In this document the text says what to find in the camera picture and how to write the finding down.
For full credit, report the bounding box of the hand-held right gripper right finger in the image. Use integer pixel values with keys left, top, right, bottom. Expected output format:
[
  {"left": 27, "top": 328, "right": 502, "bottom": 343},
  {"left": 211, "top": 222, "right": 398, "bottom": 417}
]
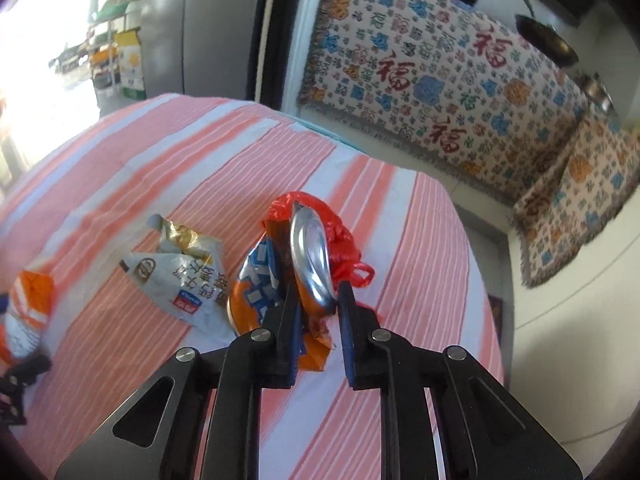
[{"left": 337, "top": 280, "right": 583, "bottom": 480}]

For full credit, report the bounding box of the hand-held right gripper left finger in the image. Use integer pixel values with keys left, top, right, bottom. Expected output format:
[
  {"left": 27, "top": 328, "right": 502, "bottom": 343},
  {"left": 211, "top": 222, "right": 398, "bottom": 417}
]
[{"left": 55, "top": 280, "right": 306, "bottom": 480}]

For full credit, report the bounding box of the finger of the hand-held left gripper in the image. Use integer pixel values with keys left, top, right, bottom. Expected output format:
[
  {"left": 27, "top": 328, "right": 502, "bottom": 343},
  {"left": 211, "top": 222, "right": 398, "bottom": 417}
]
[{"left": 0, "top": 354, "right": 52, "bottom": 426}]

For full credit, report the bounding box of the orange candy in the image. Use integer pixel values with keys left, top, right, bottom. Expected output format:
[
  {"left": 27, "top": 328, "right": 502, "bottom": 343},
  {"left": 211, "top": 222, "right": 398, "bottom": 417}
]
[{"left": 0, "top": 269, "right": 56, "bottom": 361}]

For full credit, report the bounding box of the crushed orange can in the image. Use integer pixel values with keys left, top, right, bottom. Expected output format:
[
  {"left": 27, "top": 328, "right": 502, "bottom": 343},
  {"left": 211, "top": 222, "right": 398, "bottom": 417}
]
[{"left": 227, "top": 204, "right": 338, "bottom": 372}]

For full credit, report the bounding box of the red plastic bag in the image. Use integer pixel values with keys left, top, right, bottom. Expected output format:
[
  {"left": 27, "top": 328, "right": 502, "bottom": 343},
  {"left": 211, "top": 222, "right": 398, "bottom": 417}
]
[{"left": 263, "top": 191, "right": 376, "bottom": 288}]

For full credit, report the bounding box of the silver snack wrapper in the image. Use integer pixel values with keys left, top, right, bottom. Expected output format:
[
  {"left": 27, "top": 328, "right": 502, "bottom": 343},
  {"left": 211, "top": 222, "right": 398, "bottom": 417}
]
[{"left": 120, "top": 214, "right": 236, "bottom": 333}]

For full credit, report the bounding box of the pink striped tablecloth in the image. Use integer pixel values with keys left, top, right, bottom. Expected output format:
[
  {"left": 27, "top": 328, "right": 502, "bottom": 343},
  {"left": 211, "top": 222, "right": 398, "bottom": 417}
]
[{"left": 0, "top": 92, "right": 503, "bottom": 480}]

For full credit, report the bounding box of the printed blanket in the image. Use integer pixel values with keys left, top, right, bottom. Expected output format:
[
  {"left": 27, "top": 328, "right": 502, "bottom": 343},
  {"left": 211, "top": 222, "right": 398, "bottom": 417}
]
[{"left": 297, "top": 0, "right": 640, "bottom": 288}]

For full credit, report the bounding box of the grey fridge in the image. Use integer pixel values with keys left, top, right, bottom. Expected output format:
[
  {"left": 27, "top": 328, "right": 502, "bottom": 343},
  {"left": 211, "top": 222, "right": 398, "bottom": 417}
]
[{"left": 140, "top": 0, "right": 266, "bottom": 103}]

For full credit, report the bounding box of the yellow and green box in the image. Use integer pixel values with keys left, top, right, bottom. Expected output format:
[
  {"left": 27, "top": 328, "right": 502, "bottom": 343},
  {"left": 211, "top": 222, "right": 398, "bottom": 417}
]
[{"left": 114, "top": 30, "right": 147, "bottom": 101}]

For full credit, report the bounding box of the steel pot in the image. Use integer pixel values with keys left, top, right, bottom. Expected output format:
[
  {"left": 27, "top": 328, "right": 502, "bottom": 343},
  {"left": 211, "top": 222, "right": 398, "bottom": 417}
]
[{"left": 580, "top": 74, "right": 616, "bottom": 113}]

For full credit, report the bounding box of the storage shelf rack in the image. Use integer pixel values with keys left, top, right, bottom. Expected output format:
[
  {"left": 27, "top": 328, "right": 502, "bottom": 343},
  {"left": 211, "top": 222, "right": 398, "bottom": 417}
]
[{"left": 47, "top": 0, "right": 141, "bottom": 106}]

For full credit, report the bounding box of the dark wok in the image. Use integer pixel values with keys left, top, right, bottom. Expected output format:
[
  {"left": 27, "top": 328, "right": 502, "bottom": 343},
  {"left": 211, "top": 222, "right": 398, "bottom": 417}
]
[{"left": 514, "top": 0, "right": 581, "bottom": 68}]

